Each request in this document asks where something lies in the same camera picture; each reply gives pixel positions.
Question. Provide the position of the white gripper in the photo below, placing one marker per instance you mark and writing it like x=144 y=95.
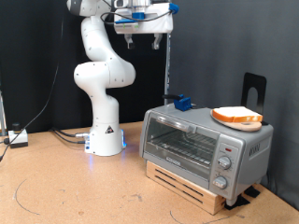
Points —
x=155 y=26

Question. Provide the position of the blue fork grip block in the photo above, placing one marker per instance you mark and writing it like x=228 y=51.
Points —
x=183 y=104

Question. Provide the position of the white bread slice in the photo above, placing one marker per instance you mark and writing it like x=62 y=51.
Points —
x=236 y=112

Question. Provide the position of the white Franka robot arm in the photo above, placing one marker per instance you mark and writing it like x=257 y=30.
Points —
x=102 y=74

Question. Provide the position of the silver oven temperature knob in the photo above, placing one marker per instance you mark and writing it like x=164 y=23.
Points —
x=224 y=162

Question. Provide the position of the silver toaster oven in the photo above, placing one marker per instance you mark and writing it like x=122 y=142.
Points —
x=249 y=149

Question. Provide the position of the silver oven timer knob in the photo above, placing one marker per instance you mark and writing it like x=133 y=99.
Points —
x=220 y=182

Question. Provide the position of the tall metal pole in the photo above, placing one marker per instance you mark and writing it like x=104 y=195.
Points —
x=167 y=68

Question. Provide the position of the black metal bookend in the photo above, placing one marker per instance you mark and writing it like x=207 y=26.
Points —
x=253 y=81

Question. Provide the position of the oval wooden cutting board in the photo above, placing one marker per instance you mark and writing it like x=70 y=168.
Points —
x=246 y=127

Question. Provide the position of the wooden pallet base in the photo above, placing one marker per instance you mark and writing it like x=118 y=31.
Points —
x=187 y=193

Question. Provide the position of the thin metal stand pole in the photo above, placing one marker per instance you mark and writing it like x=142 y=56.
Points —
x=2 y=115

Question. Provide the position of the black foam pad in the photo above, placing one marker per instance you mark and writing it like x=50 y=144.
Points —
x=253 y=192
x=236 y=202

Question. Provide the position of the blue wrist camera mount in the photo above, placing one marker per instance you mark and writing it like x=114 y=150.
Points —
x=138 y=15

